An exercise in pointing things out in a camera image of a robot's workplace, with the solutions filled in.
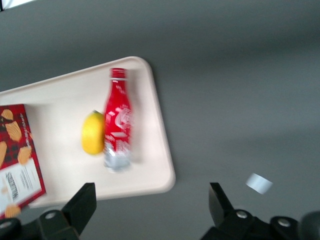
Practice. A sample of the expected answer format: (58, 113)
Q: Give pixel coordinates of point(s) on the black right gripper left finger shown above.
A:
(80, 210)

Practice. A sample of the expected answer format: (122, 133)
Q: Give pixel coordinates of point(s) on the red cookie box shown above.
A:
(17, 160)

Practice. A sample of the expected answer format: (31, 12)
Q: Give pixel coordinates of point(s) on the yellow lemon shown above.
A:
(92, 132)

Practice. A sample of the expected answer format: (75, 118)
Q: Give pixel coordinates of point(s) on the beige plastic tray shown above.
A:
(65, 100)

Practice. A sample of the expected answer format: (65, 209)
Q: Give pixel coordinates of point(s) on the white tape piece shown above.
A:
(258, 183)

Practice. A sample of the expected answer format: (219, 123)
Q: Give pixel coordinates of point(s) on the red coke bottle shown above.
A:
(118, 122)

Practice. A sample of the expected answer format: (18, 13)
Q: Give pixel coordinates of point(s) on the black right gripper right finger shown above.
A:
(222, 212)

